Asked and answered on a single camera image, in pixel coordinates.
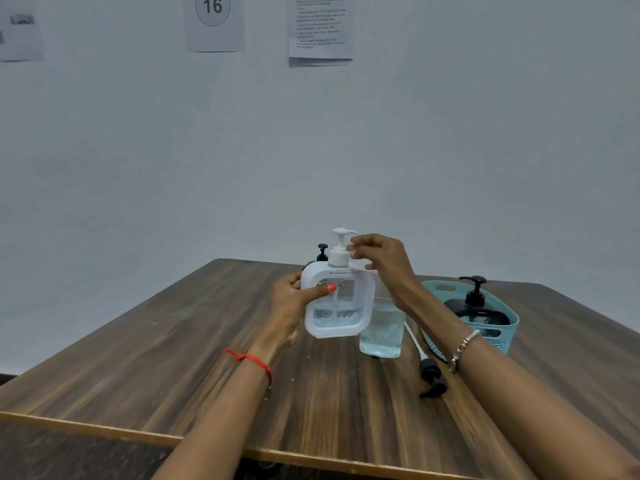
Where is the person's left hand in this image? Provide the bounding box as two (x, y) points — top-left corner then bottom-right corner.
(249, 271), (338, 363)

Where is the person's right hand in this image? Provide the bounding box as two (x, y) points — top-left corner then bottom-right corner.
(346, 233), (429, 315)

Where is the white square dispenser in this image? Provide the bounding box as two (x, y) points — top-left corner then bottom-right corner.
(299, 261), (377, 339)

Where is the tall clear plastic bottle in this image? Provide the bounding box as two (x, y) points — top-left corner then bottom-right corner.
(359, 272), (407, 359)

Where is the black pump with short tube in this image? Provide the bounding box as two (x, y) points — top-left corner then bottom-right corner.
(459, 275), (487, 308)

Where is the black pump with long tube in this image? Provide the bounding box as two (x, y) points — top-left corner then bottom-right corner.
(403, 322), (449, 399)

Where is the person's right forearm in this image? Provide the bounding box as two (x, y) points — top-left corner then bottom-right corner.
(407, 292), (640, 480)

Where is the person's left forearm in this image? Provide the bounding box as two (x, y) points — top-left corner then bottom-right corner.
(152, 344), (275, 480)

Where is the teal plastic basket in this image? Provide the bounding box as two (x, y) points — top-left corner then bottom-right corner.
(420, 279), (521, 364)

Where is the paper sheet with text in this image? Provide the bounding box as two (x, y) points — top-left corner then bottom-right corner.
(288, 0), (357, 60)

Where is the paper sheet with circle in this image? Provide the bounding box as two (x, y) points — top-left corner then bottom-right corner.
(185, 0), (247, 53)

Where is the plain grey paper sheet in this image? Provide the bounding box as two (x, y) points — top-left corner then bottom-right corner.
(0, 0), (46, 63)

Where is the red thread bracelet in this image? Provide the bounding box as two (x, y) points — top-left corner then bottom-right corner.
(223, 348), (273, 387)

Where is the silver bead bracelet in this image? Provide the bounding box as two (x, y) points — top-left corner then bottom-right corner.
(448, 329), (481, 374)

